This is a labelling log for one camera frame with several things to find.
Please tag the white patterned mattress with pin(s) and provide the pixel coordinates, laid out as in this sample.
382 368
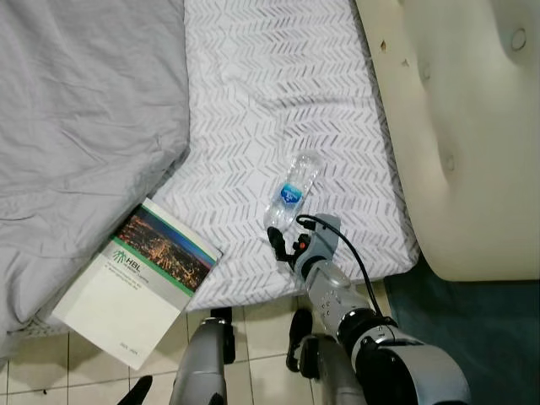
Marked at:
270 101

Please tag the dark teal rug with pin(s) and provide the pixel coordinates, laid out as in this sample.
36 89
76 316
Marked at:
489 337

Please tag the cream padded headboard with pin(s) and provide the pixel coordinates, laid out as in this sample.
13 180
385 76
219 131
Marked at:
472 126

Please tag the clear plastic water bottle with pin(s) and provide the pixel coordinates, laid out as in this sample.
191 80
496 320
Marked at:
291 190

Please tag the grey blanket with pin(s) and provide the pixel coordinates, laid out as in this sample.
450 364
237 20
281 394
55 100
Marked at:
84 126

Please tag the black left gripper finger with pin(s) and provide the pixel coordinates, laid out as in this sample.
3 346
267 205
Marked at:
137 392

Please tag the silver robot right leg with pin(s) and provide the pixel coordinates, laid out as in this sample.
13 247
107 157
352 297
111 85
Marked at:
333 371

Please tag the white book with city photo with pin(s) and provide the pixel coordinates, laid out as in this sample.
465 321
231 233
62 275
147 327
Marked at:
118 304

